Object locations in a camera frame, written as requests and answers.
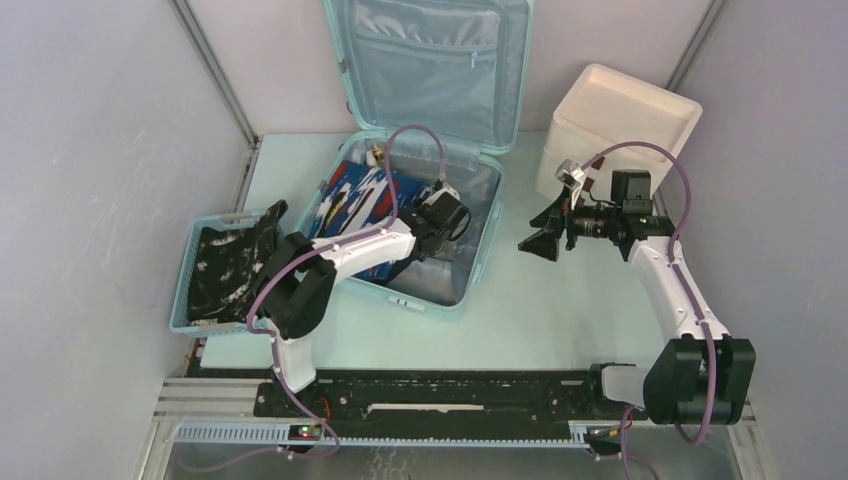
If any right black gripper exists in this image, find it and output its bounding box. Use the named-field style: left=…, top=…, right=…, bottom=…
left=517, top=184, right=619, bottom=262

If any blue white red garment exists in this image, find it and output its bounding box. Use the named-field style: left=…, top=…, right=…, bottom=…
left=307, top=160, right=435, bottom=287

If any light blue ribbed suitcase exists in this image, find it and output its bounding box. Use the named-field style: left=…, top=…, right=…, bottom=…
left=295, top=1, right=532, bottom=315

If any black white patterned garment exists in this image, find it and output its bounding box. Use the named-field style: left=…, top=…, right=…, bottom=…
left=186, top=200, right=288, bottom=325

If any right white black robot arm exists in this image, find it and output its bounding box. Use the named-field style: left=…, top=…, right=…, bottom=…
left=518, top=165, right=756, bottom=425

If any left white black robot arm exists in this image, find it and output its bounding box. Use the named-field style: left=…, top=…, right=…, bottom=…
left=246, top=195, right=470, bottom=417

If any cream plastic drawer cabinet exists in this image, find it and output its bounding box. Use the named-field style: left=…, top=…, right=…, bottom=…
left=535, top=64, right=703, bottom=200

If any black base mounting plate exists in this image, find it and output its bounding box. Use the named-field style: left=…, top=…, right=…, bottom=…
left=253, top=369, right=624, bottom=442

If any blue perforated plastic basket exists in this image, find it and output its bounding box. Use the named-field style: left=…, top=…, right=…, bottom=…
left=170, top=203, right=288, bottom=337

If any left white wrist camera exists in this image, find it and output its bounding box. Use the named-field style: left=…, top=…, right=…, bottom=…
left=423, top=186, right=462, bottom=208

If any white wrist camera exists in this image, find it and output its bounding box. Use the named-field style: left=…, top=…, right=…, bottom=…
left=555, top=159, right=587, bottom=210
left=423, top=186, right=462, bottom=208

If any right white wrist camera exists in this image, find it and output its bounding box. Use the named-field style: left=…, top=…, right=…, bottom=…
left=555, top=159, right=587, bottom=210

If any aluminium frame rail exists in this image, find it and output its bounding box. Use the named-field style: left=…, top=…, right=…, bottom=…
left=135, top=377, right=776, bottom=480

